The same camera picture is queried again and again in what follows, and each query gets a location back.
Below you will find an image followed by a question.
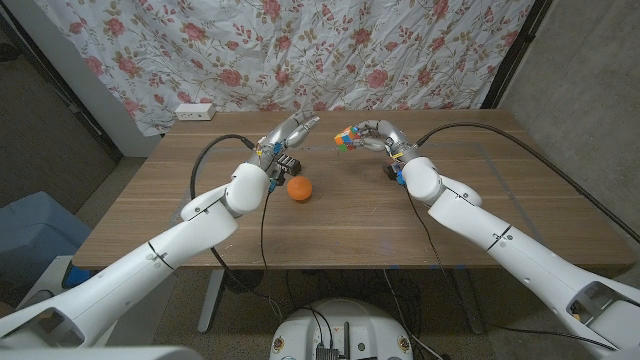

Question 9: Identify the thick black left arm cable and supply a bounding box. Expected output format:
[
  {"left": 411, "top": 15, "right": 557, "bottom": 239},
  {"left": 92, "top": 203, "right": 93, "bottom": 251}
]
[{"left": 189, "top": 133, "right": 284, "bottom": 321}]

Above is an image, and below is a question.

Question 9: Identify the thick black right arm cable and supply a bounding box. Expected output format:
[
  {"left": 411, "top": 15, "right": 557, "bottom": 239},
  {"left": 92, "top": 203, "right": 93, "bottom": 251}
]
[{"left": 415, "top": 121, "right": 640, "bottom": 245}]

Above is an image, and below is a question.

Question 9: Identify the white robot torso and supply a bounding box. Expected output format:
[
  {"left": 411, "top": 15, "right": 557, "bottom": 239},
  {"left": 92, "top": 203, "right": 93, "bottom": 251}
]
[{"left": 0, "top": 344, "right": 204, "bottom": 360}]

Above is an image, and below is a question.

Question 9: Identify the white platform with blue pads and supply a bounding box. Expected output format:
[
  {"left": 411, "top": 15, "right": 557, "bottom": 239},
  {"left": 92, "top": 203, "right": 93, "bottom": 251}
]
[{"left": 14, "top": 254, "right": 101, "bottom": 311}]

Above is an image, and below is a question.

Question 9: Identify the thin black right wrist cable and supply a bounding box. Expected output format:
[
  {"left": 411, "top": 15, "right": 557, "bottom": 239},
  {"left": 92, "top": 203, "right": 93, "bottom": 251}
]
[{"left": 405, "top": 191, "right": 619, "bottom": 351}]

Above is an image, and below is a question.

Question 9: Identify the floral backdrop cloth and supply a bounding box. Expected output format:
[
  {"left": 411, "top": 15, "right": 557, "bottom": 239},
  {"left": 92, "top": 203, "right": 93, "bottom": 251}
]
[{"left": 32, "top": 0, "right": 539, "bottom": 137}]

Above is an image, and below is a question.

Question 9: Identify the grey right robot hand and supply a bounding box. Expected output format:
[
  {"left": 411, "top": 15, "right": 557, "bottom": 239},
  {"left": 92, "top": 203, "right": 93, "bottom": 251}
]
[{"left": 349, "top": 119, "right": 421, "bottom": 164}]

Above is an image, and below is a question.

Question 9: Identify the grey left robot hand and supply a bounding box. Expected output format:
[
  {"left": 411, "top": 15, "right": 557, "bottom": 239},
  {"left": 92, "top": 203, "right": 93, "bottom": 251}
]
[{"left": 247, "top": 110, "right": 321, "bottom": 174}]

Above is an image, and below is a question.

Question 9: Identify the black round floor object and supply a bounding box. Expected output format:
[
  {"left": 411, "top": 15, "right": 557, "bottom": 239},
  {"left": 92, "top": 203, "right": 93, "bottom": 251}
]
[{"left": 222, "top": 269, "right": 265, "bottom": 294}]

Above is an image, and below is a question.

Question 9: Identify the orange fruit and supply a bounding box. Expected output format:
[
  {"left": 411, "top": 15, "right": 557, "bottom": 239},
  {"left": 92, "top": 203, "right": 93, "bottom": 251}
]
[{"left": 286, "top": 175, "right": 314, "bottom": 202}]

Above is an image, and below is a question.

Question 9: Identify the white table leg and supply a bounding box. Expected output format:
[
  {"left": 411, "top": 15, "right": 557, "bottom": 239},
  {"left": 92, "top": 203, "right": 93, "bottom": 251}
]
[{"left": 197, "top": 268, "right": 226, "bottom": 334}]

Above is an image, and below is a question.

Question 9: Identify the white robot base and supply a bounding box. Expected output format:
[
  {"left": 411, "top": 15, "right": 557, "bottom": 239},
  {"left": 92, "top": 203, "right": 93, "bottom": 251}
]
[{"left": 269, "top": 298, "right": 415, "bottom": 360}]

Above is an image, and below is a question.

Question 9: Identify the black backdrop stand pole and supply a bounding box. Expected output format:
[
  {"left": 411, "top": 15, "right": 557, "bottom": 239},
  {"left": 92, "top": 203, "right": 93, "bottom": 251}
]
[
  {"left": 0, "top": 4, "right": 124, "bottom": 161},
  {"left": 480, "top": 0, "right": 554, "bottom": 110}
]

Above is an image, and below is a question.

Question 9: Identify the white power strip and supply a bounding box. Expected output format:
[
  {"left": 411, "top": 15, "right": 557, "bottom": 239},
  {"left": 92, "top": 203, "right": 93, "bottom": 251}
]
[{"left": 174, "top": 102, "right": 217, "bottom": 122}]

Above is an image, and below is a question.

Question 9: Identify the blue bin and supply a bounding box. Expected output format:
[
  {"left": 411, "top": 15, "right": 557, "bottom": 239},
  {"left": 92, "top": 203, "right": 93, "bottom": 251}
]
[{"left": 0, "top": 191, "right": 94, "bottom": 301}]

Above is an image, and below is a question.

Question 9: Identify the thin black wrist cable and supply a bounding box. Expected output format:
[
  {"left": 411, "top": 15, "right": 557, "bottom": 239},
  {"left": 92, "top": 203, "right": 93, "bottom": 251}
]
[
  {"left": 258, "top": 191, "right": 271, "bottom": 271},
  {"left": 405, "top": 191, "right": 619, "bottom": 351}
]

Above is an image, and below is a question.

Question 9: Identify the thin black left wrist cable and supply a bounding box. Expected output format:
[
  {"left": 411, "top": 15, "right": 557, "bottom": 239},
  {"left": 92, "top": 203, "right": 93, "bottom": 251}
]
[{"left": 258, "top": 191, "right": 271, "bottom": 271}]

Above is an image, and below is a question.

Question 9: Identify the multicoloured Rubik's cube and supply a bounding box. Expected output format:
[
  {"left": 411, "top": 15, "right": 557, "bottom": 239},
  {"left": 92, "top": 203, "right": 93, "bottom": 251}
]
[{"left": 333, "top": 126, "right": 362, "bottom": 154}]

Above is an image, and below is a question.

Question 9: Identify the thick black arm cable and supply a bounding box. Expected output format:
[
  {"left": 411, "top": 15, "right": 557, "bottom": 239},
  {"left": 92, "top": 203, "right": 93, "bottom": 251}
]
[
  {"left": 189, "top": 133, "right": 284, "bottom": 321},
  {"left": 415, "top": 121, "right": 640, "bottom": 245}
]

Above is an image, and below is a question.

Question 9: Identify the black NITRO box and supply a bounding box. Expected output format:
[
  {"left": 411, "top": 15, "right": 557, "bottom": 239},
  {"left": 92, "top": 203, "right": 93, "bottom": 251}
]
[{"left": 275, "top": 153, "right": 303, "bottom": 176}]

